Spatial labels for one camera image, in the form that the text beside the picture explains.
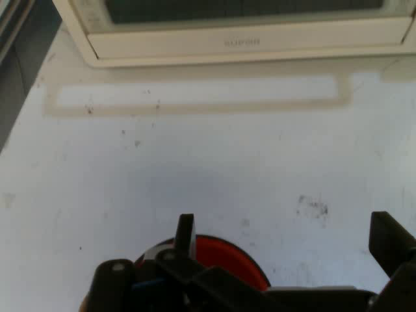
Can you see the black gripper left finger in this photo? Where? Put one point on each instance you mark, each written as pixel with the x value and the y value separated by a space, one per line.
pixel 185 234

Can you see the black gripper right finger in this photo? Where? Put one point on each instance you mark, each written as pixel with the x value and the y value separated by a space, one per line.
pixel 386 237

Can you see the red bowl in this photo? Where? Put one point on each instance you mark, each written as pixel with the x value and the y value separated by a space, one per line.
pixel 227 256

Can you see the white toaster oven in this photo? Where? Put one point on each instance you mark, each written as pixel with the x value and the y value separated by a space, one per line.
pixel 74 39

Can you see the aluminium wall rail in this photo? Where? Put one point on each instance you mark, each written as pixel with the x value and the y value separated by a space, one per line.
pixel 9 22

